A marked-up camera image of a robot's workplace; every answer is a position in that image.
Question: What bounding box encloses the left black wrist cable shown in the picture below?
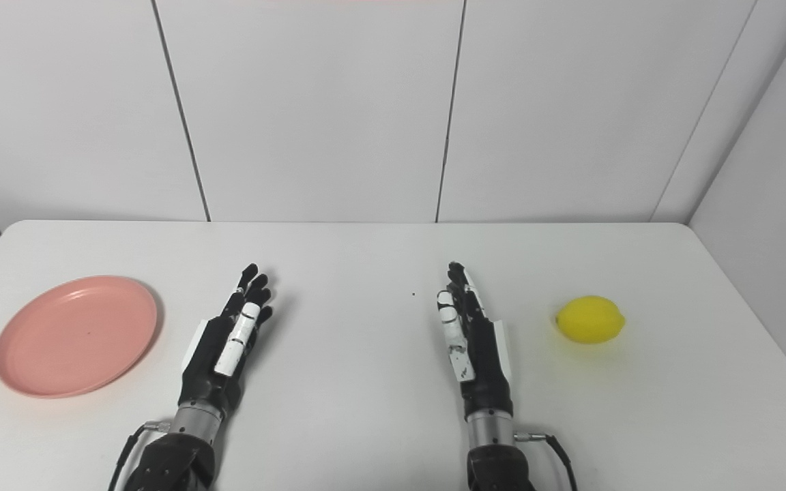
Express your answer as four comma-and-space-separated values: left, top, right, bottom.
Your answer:
107, 421, 173, 491

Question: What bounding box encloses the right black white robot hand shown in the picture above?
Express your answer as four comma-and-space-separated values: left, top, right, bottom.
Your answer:
436, 261, 514, 419

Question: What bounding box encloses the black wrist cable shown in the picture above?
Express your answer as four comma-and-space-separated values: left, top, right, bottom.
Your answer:
107, 421, 173, 491
514, 431, 579, 491

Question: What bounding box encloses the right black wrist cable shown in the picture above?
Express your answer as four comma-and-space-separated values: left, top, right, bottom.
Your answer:
514, 431, 579, 491

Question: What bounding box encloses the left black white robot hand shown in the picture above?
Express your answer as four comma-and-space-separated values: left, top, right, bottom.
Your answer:
178, 263, 274, 419

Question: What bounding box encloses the pink plate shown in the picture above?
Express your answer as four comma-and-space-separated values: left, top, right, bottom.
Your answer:
0, 275, 160, 399

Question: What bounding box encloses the yellow lemon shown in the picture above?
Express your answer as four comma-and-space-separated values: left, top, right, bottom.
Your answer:
555, 295, 626, 344

